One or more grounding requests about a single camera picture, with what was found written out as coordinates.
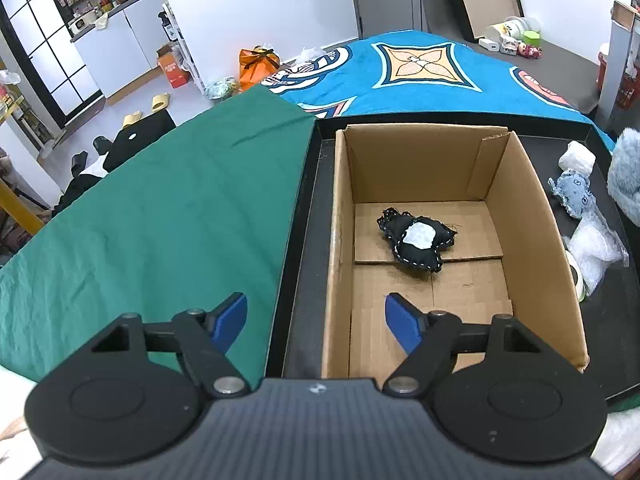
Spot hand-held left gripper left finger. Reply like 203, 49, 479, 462
90, 292, 251, 397

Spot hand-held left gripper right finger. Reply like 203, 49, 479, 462
384, 292, 551, 397

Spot black tray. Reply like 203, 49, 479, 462
262, 117, 640, 401

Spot black stitched stuffed toy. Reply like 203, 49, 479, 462
376, 208, 458, 273

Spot cardboard box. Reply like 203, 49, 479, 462
320, 124, 591, 380

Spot clear bag of white stuffing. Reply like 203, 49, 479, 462
567, 207, 628, 297

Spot small blue octopus plush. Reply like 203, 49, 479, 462
548, 170, 598, 220

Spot white soft bundle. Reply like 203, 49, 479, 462
558, 141, 597, 173

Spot light blue fluffy plush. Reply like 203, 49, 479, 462
606, 127, 640, 226

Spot green cloth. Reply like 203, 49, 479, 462
0, 85, 318, 386

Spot tape roll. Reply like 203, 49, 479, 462
562, 249, 587, 303

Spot black and white plush cushion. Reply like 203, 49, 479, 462
52, 110, 176, 216

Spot green plastic bag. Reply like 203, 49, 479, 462
205, 76, 240, 101

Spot orange bag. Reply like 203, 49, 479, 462
238, 46, 282, 92

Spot blue printed blanket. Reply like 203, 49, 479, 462
262, 30, 616, 151

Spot orange cardboard carton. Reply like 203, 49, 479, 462
156, 45, 191, 90

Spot white plastic bag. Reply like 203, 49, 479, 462
292, 46, 326, 66

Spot white narrow rack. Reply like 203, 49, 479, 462
160, 2, 206, 96

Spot white cabinet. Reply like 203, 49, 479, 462
70, 0, 173, 101

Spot plastic jar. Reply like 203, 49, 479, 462
486, 16, 541, 41

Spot black framed glass door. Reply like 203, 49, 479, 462
0, 0, 106, 131

